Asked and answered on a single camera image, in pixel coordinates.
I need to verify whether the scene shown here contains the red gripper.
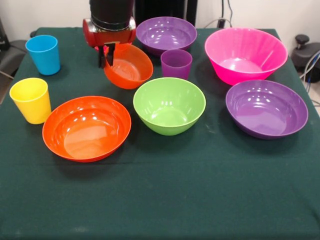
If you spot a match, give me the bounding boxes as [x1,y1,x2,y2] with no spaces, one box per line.
[82,16,137,69]

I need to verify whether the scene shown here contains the small orange bowl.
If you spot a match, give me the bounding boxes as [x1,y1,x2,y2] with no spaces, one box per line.
[103,43,154,90]

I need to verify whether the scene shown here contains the blue plastic cup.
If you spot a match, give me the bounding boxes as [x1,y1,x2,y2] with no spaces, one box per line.
[25,34,62,76]

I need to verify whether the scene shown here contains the purple bowl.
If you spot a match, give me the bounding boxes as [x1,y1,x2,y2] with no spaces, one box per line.
[135,16,198,57]
[225,79,309,140]

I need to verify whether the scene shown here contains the purple plastic cup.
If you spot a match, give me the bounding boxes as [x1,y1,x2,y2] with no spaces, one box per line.
[160,49,194,79]

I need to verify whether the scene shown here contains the green bowl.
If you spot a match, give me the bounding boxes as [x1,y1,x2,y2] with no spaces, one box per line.
[132,77,207,137]

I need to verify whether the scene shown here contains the large pink bowl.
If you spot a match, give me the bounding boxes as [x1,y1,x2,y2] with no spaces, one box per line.
[204,27,289,86]

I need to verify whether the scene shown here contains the large orange bowl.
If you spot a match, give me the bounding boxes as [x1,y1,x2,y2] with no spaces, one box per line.
[41,95,132,164]

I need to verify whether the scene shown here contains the yellow plastic cup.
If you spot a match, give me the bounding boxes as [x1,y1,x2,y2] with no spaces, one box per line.
[9,77,52,125]

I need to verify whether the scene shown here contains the black chair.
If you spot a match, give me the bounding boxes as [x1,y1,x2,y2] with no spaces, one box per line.
[0,17,27,80]

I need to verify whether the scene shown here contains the dark green table cloth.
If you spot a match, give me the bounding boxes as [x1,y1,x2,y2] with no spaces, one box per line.
[0,26,320,240]

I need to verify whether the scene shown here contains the black equipment with knob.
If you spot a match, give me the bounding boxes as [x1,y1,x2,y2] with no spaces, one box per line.
[291,34,320,83]

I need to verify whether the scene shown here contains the grey cable with plug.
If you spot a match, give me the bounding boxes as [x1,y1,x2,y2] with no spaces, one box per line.
[203,17,234,30]

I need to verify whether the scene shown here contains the black hanging cable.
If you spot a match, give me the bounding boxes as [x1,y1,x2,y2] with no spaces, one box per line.
[226,0,235,28]

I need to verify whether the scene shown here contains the grey and blue cables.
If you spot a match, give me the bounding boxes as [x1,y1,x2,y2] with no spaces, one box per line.
[298,49,320,83]

